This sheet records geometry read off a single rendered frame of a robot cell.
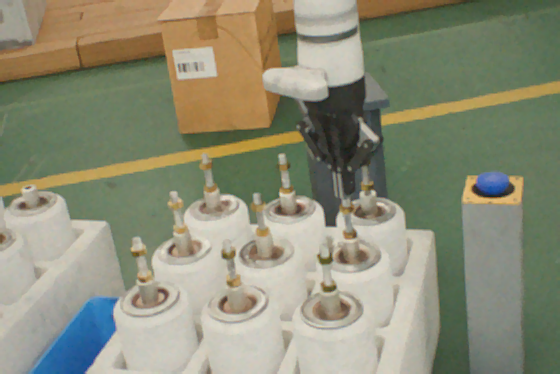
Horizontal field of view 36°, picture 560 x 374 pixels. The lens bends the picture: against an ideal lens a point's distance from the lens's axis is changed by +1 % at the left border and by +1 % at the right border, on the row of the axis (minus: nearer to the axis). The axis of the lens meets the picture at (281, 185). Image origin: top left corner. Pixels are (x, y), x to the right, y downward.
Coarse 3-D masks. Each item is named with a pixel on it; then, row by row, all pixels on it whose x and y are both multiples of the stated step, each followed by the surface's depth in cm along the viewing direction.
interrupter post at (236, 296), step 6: (228, 288) 104; (234, 288) 104; (240, 288) 104; (228, 294) 104; (234, 294) 104; (240, 294) 104; (228, 300) 105; (234, 300) 104; (240, 300) 104; (234, 306) 105; (240, 306) 105
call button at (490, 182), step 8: (480, 176) 111; (488, 176) 110; (496, 176) 110; (504, 176) 110; (480, 184) 109; (488, 184) 108; (496, 184) 108; (504, 184) 108; (488, 192) 109; (496, 192) 109
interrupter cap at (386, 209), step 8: (360, 200) 125; (376, 200) 124; (384, 200) 124; (360, 208) 123; (384, 208) 122; (392, 208) 122; (352, 216) 121; (360, 216) 121; (368, 216) 121; (376, 216) 120; (384, 216) 120; (392, 216) 120; (360, 224) 119; (368, 224) 119; (376, 224) 119
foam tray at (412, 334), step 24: (336, 240) 130; (408, 240) 128; (432, 240) 128; (408, 264) 122; (432, 264) 128; (312, 288) 123; (408, 288) 117; (432, 288) 128; (408, 312) 112; (432, 312) 128; (288, 336) 113; (384, 336) 108; (408, 336) 108; (432, 336) 129; (96, 360) 112; (120, 360) 113; (192, 360) 109; (288, 360) 106; (384, 360) 104; (408, 360) 108; (432, 360) 129
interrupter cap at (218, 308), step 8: (248, 288) 108; (256, 288) 108; (216, 296) 108; (224, 296) 107; (248, 296) 107; (256, 296) 106; (264, 296) 106; (208, 304) 106; (216, 304) 106; (224, 304) 106; (248, 304) 106; (256, 304) 105; (264, 304) 104; (208, 312) 105; (216, 312) 105; (224, 312) 104; (232, 312) 104; (240, 312) 104; (248, 312) 104; (256, 312) 103; (224, 320) 103; (232, 320) 102; (240, 320) 102
